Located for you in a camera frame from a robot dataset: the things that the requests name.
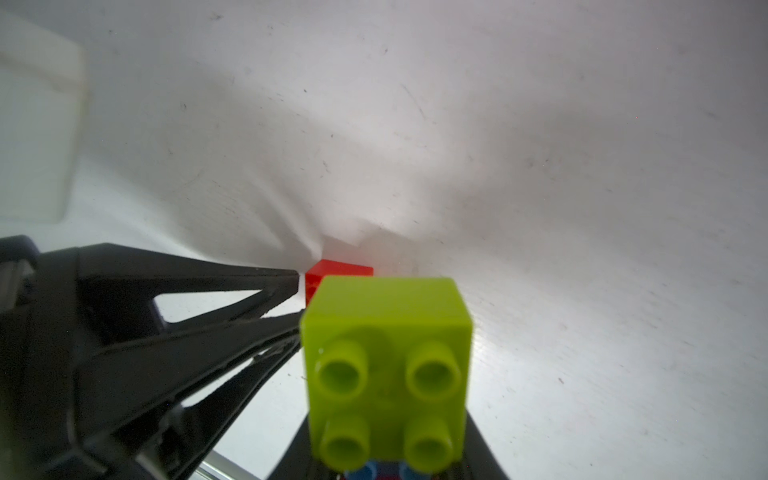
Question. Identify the aluminium mounting rail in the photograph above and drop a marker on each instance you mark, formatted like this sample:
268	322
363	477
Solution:
217	467

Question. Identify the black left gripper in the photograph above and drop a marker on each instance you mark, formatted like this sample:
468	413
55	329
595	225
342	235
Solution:
149	407

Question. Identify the blue long lego brick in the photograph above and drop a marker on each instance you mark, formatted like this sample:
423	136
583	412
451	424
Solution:
385	470

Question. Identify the lime green lego brick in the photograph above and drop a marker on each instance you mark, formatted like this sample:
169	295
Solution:
387	363

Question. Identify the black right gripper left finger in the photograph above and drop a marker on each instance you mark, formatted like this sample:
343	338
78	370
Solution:
297	459

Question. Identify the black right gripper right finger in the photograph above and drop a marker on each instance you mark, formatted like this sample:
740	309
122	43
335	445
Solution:
478	459

